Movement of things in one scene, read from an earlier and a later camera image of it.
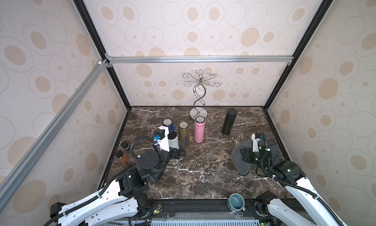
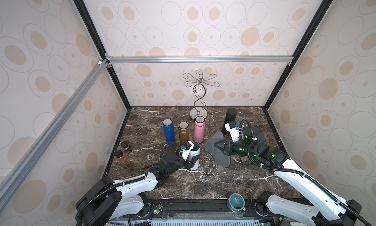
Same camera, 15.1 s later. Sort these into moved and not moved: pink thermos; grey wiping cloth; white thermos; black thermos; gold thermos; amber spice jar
Moved: white thermos; grey wiping cloth
Not moved: amber spice jar; black thermos; gold thermos; pink thermos
